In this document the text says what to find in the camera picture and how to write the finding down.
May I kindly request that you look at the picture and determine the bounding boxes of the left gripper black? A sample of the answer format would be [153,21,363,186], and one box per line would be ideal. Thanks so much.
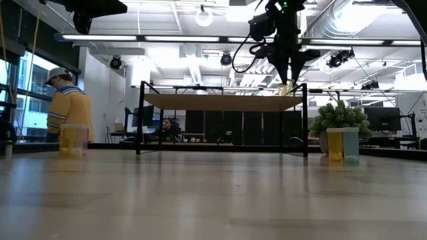
[65,0,128,35]

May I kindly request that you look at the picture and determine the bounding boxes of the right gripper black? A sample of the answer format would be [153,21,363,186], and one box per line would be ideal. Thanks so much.
[255,15,321,85]

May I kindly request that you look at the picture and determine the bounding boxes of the clear cup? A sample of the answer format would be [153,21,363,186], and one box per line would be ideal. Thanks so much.
[279,81,294,97]

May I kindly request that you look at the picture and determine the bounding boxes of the orange medicine bottle white cap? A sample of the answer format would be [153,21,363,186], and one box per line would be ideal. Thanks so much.
[326,127,344,164]

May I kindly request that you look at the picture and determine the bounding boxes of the teal medicine bottle white cap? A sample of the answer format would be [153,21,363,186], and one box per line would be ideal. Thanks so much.
[342,127,360,165]

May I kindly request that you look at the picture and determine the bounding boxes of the pink medicine bottle white cap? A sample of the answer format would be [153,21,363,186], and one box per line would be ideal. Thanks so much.
[82,125,90,156]

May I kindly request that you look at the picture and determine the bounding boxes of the yellow medicine bottle white cap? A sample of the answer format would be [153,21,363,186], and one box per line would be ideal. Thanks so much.
[59,123,85,158]

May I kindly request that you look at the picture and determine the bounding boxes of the wooden shelf black metal legs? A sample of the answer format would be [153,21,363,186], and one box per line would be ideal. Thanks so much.
[135,81,310,158]

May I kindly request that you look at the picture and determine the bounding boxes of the long overhead light bar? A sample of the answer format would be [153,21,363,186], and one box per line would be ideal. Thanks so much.
[53,32,427,47]

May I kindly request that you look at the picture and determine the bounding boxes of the black track light cluster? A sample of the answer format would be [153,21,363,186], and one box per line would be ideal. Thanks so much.
[361,79,380,91]
[326,49,356,69]

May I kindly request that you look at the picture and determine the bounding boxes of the black round ceiling spotlight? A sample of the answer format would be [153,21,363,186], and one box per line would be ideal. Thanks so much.
[220,51,233,67]
[109,55,123,70]

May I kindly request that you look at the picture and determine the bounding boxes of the black cabinet row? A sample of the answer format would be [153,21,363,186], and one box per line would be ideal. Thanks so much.
[184,109,304,147]

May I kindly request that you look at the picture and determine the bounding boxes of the green artificial potted plant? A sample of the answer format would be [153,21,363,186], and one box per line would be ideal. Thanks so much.
[309,99,374,157]

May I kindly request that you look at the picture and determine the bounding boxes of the large window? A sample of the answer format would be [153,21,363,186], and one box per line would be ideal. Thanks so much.
[0,49,79,143]

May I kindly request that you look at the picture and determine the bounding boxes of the black computer monitor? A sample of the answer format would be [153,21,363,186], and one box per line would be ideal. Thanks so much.
[363,106,402,133]
[131,105,155,127]

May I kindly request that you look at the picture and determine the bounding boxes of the person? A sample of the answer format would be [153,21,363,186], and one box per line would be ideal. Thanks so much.
[151,117,183,143]
[45,66,95,143]

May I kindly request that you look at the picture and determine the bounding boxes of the dark office desk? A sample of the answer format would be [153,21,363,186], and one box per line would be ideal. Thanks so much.
[360,135,422,150]

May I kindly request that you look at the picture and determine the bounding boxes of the black equipment stand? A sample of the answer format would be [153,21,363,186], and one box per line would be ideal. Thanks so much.
[0,99,18,145]

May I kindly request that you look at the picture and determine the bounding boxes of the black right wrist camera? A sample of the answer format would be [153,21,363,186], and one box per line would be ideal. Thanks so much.
[248,12,278,43]

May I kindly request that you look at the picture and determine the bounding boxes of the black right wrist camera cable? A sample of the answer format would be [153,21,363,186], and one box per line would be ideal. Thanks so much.
[232,31,263,74]

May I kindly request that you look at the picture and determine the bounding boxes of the silver ventilation duct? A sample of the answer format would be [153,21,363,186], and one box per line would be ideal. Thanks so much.
[300,0,394,69]

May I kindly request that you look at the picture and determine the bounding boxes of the white ring ceiling lamp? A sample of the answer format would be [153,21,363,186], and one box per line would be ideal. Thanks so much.
[195,8,214,27]

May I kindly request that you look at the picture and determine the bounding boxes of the yellow hanging cord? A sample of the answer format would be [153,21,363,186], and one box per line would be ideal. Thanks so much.
[19,6,41,141]

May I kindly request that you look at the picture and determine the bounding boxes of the black aluminium table frame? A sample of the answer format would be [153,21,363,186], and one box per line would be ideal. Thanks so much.
[0,141,427,163]

